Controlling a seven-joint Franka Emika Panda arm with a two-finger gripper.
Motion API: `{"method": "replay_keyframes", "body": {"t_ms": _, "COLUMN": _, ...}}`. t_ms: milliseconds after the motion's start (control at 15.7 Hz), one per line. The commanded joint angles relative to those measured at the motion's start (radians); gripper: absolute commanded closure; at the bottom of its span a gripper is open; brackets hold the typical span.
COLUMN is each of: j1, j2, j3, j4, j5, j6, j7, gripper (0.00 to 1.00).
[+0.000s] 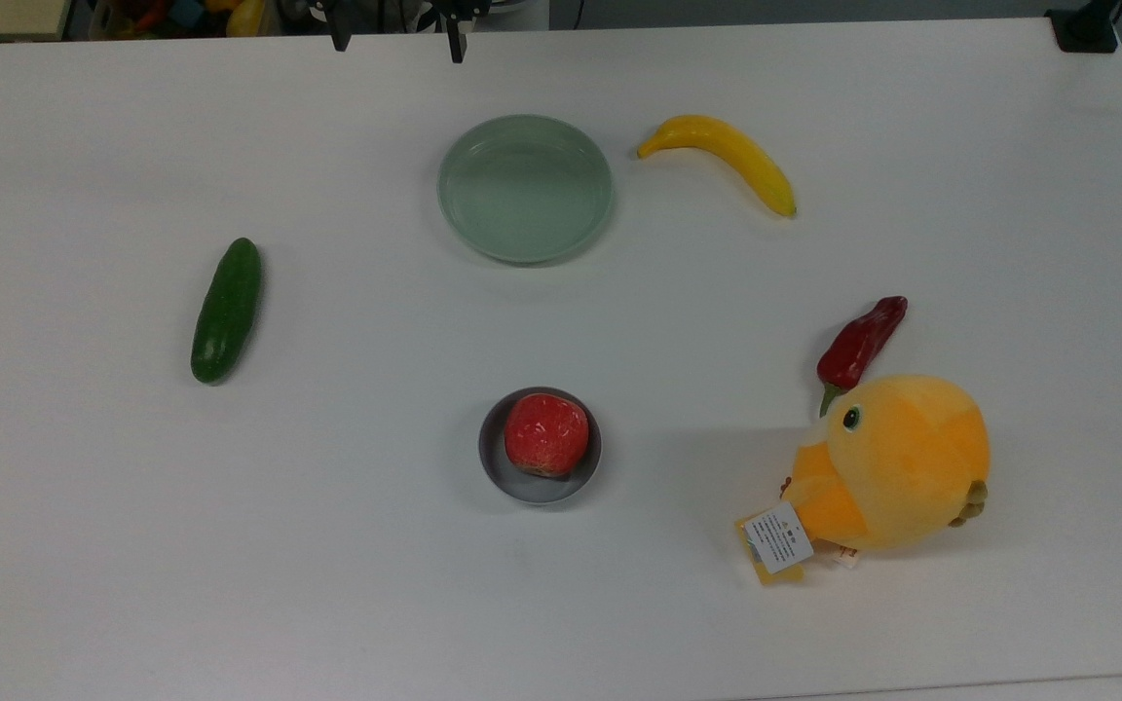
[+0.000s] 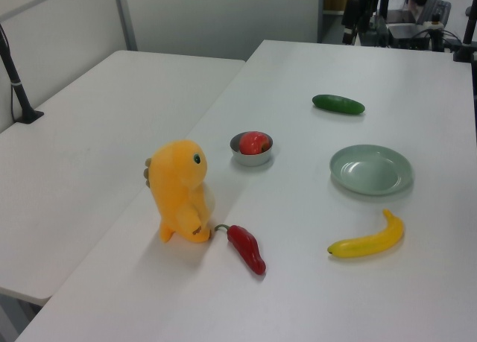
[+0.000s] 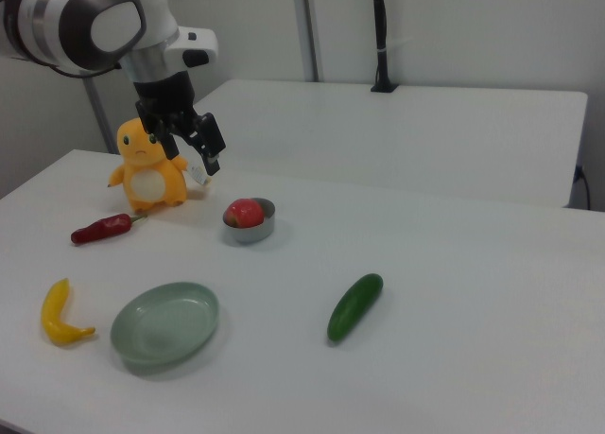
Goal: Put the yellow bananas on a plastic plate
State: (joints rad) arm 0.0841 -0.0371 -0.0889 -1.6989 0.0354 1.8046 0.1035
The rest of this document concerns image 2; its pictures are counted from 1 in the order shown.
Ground yellow banana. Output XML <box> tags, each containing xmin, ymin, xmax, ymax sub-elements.
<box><xmin>326</xmin><ymin>208</ymin><xmax>405</xmax><ymax>260</ymax></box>

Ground pale green plastic plate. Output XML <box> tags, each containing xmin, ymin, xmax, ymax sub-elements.
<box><xmin>329</xmin><ymin>144</ymin><xmax>415</xmax><ymax>197</ymax></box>

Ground black electronics box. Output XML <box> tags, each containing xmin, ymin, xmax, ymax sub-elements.
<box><xmin>386</xmin><ymin>21</ymin><xmax>435</xmax><ymax>51</ymax></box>

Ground black keyboard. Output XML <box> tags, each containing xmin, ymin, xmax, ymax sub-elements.
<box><xmin>420</xmin><ymin>0</ymin><xmax>452</xmax><ymax>25</ymax></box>

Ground green cucumber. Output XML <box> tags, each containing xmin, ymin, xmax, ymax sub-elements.
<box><xmin>312</xmin><ymin>94</ymin><xmax>366</xmax><ymax>116</ymax></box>

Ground red apple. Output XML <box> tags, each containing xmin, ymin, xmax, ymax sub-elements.
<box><xmin>238</xmin><ymin>130</ymin><xmax>271</xmax><ymax>156</ymax></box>

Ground small steel bowl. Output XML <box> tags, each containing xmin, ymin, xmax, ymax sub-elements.
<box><xmin>229</xmin><ymin>131</ymin><xmax>275</xmax><ymax>167</ymax></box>

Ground orange plush dinosaur toy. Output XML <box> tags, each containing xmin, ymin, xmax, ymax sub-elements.
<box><xmin>143</xmin><ymin>139</ymin><xmax>218</xmax><ymax>244</ymax></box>

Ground red chili pepper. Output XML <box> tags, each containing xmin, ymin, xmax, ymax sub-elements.
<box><xmin>213</xmin><ymin>224</ymin><xmax>268</xmax><ymax>276</ymax></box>

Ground black camera stand pole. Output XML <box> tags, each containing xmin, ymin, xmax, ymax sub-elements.
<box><xmin>0</xmin><ymin>21</ymin><xmax>45</xmax><ymax>125</ymax></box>
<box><xmin>452</xmin><ymin>0</ymin><xmax>477</xmax><ymax>63</ymax></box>

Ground grey partition frame post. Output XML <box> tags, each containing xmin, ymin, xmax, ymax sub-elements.
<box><xmin>111</xmin><ymin>0</ymin><xmax>138</xmax><ymax>52</ymax></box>

